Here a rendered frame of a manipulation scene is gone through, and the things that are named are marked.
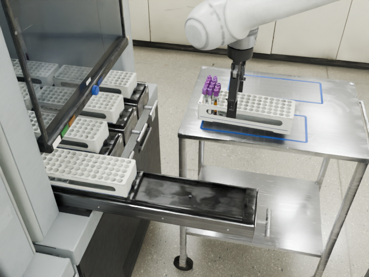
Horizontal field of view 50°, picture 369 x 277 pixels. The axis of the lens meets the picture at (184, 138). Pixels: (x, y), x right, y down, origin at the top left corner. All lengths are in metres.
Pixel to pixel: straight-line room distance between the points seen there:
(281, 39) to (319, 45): 0.30
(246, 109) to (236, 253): 0.92
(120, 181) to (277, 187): 0.98
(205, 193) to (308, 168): 1.39
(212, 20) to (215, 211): 0.49
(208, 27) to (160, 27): 2.53
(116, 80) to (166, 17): 1.95
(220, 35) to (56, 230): 0.68
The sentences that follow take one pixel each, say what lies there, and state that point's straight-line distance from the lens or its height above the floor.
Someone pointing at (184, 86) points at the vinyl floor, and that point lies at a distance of 3.04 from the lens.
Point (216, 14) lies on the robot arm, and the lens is 0.93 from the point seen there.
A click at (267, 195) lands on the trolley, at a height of 0.28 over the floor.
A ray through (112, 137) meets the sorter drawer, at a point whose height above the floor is 0.82.
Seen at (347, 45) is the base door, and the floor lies 0.21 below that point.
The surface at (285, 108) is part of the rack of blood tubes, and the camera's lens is 1.26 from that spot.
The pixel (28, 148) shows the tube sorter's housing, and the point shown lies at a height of 1.02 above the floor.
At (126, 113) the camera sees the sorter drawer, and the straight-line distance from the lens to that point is 1.38.
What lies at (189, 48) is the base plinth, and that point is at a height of 0.03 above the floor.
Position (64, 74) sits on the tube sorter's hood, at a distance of 1.08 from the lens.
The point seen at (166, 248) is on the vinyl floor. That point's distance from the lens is 1.98.
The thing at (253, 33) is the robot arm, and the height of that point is 1.16.
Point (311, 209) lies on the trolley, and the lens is 1.84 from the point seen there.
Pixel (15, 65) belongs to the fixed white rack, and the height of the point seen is 0.87.
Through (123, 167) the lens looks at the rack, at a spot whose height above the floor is 0.86.
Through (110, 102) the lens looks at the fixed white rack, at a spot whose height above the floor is 0.87.
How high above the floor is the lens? 1.63
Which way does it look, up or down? 40 degrees down
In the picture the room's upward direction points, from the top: straight up
